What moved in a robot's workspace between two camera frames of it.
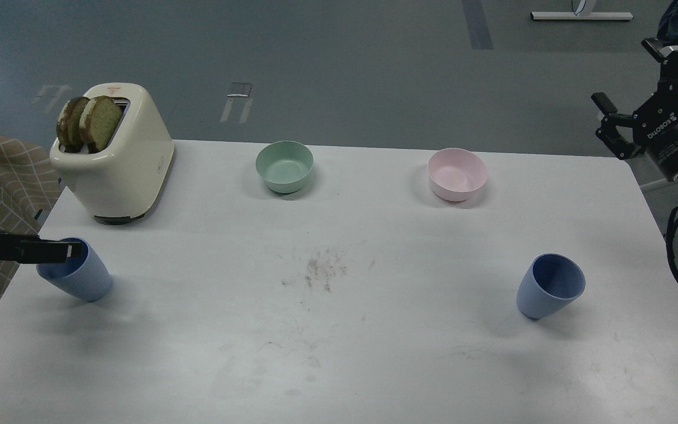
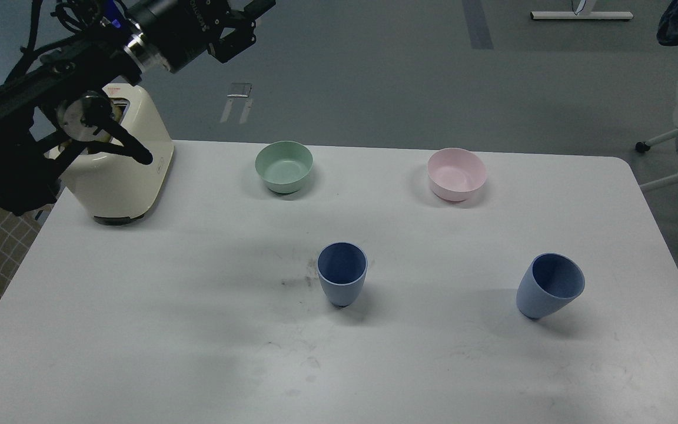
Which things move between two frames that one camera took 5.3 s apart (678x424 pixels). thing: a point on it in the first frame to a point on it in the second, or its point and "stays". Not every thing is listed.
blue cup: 549,283 stays
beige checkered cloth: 14,189 to 29,349
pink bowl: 455,173 stays
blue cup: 85,277 to 342,266
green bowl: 283,165 stays
